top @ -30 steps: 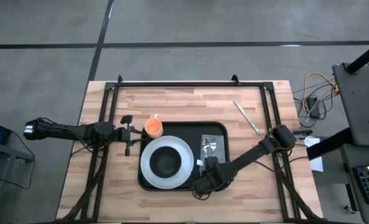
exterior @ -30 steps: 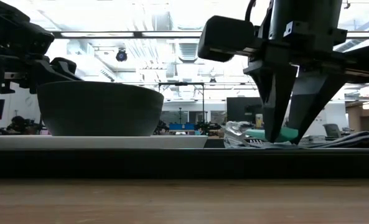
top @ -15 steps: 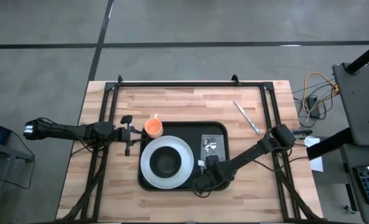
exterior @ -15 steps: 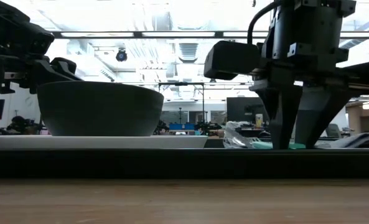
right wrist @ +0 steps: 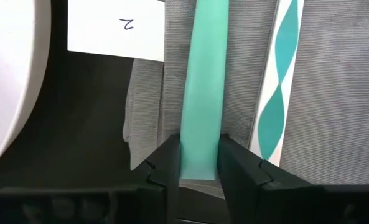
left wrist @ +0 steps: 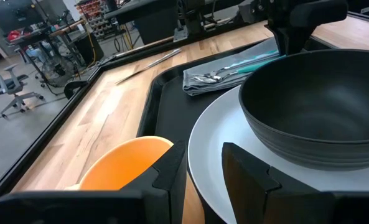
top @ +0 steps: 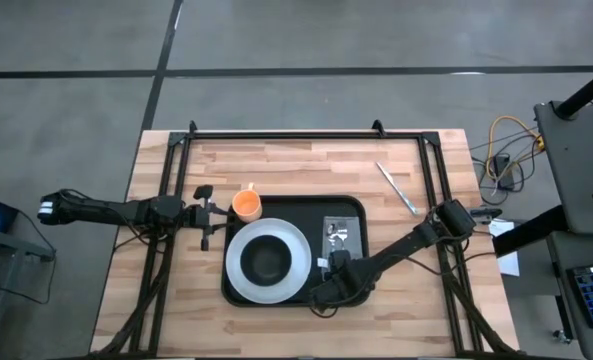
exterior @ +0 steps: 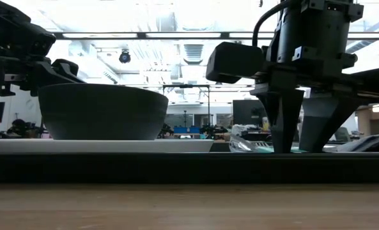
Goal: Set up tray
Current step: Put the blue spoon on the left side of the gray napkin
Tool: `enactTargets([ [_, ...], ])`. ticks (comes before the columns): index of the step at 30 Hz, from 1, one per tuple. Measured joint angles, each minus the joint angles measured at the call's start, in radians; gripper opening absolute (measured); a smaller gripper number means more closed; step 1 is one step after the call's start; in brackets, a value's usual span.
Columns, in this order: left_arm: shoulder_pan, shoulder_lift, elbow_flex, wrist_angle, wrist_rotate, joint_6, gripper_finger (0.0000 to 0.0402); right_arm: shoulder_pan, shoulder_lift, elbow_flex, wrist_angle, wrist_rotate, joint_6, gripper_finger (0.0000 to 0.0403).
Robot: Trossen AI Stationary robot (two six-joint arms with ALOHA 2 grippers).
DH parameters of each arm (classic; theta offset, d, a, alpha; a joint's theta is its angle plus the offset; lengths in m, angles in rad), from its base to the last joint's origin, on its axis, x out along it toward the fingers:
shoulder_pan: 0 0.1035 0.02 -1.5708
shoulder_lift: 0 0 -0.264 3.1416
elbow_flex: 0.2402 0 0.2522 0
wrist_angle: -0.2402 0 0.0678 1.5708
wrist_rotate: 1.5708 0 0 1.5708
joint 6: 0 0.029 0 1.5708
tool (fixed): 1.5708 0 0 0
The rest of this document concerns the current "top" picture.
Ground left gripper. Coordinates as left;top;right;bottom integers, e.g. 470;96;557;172
190;184;231;252

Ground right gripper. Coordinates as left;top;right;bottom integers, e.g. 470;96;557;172
309;249;378;309

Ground orange plastic cup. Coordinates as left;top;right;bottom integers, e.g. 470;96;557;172
231;182;264;225

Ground grey cloth napkin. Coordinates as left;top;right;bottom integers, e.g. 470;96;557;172
316;215;364;274

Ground white round plate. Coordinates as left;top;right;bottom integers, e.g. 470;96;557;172
224;217;313;305

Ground black bowl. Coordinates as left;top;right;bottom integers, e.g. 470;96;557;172
239;234;294;288

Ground black plastic serving tray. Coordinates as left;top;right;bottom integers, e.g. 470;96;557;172
220;194;371;309

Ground silver table knife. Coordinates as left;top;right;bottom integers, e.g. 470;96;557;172
374;160;422;217

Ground white paper sheet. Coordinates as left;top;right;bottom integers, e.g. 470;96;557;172
488;222;521;278

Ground black desk support bar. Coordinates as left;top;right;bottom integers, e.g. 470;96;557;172
492;203;570;259

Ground black power adapter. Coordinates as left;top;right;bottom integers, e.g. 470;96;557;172
493;153;515;192

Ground grey side table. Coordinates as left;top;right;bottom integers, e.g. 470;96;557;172
0;224;57;262

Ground dark grey keyboard desk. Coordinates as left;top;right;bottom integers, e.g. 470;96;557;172
545;232;593;360

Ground desk caster wheel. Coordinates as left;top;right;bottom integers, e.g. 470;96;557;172
550;327;573;346

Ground grey desk top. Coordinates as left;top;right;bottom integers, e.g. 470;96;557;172
533;99;593;236

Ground black diagonal pole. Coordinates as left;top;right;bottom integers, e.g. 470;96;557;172
555;62;593;120

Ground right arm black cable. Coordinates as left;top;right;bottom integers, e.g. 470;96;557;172
403;248;498;277

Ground black aluminium table frame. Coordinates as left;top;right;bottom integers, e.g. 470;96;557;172
88;119;522;359

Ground thin black floor cable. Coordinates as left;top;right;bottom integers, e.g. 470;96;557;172
14;208;58;307

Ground yellow cable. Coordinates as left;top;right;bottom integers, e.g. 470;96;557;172
485;115;545;182

